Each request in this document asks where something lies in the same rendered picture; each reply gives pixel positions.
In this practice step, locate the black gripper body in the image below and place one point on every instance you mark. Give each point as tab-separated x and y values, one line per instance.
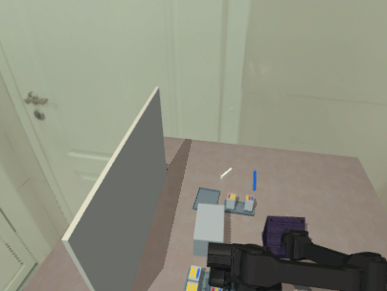
219	277

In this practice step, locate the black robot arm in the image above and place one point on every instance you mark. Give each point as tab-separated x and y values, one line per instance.
254	266

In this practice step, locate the grey flat panel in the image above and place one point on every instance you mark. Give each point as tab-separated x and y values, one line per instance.
108	235

